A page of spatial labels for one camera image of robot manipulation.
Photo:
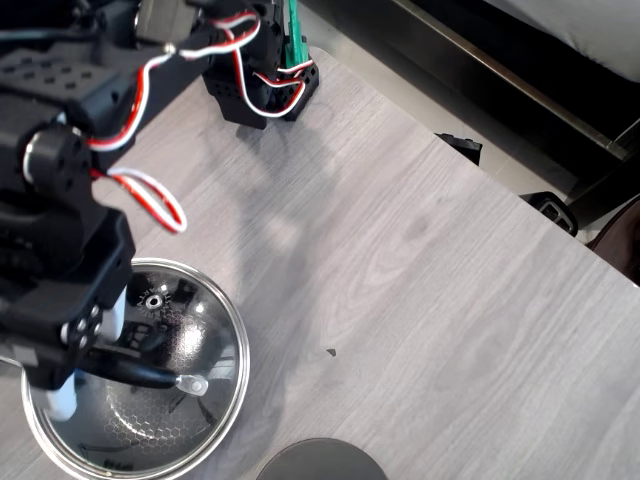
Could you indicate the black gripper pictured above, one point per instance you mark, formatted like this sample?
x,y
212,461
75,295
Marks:
x,y
60,320

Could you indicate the black perforated arm base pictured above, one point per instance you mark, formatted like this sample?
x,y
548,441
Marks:
x,y
235,105

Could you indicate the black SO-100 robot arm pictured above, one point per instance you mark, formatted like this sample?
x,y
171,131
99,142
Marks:
x,y
55,80

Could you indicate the black metal pot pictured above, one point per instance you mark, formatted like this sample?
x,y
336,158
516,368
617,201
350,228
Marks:
x,y
247,366

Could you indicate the small black chip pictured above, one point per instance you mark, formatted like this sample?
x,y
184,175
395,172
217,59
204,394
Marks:
x,y
331,352

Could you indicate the dark grey round disc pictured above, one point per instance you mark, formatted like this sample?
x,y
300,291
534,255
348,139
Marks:
x,y
322,462

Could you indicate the green circuit board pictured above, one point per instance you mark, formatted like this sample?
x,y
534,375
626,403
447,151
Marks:
x,y
295,35

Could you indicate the black table clamp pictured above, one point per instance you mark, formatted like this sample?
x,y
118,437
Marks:
x,y
552,210
460,147

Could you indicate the dark brown round object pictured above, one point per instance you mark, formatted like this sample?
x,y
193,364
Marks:
x,y
620,240

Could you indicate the white cushion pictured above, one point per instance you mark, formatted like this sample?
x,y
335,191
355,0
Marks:
x,y
590,30

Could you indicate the dark bench frame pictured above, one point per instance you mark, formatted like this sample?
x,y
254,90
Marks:
x,y
500,70

